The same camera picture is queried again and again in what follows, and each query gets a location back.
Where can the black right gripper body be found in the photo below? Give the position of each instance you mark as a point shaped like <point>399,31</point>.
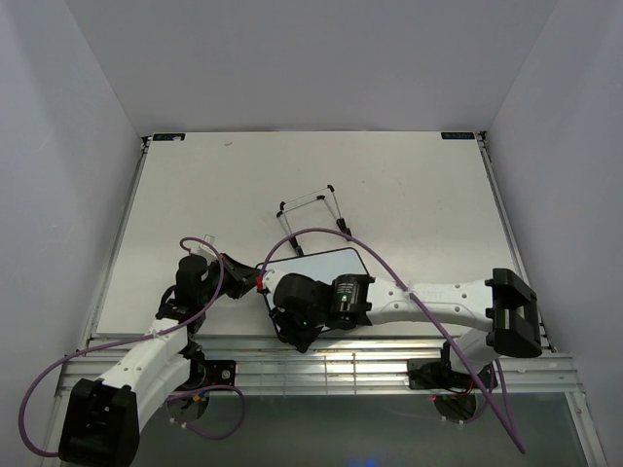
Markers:
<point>303,328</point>

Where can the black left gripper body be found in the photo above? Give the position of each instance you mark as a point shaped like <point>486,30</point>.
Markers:
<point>222,289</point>

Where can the white black-framed whiteboard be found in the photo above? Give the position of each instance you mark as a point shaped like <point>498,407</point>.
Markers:
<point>316,265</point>

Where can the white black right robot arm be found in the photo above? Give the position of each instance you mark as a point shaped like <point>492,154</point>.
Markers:
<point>499,313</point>

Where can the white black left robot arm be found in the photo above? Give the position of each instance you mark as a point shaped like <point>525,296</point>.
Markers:
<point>105,416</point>

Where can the blue left corner label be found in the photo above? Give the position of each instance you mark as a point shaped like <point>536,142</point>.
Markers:
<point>168,137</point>

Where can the blue corner label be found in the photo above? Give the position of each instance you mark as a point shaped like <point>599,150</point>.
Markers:
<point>168,137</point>
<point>457,135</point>

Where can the blue right corner label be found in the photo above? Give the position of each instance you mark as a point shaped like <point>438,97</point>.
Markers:
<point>457,135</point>

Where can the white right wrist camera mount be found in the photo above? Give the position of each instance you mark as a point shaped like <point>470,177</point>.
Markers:
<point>267,282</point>

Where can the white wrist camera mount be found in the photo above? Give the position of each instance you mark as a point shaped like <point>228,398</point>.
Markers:
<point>203,247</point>
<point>267,282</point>

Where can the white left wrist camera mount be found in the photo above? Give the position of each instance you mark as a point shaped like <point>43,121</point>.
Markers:
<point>203,247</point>

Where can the aluminium table frame rail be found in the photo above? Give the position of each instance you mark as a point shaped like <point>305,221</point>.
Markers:
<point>266,366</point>

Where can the wire whiteboard easel stand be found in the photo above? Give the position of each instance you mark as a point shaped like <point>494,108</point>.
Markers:
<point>300,212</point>

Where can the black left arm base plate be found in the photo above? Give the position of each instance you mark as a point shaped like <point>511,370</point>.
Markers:
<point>218,372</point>

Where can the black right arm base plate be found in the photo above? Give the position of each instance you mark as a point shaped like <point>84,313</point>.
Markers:
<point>434,374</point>

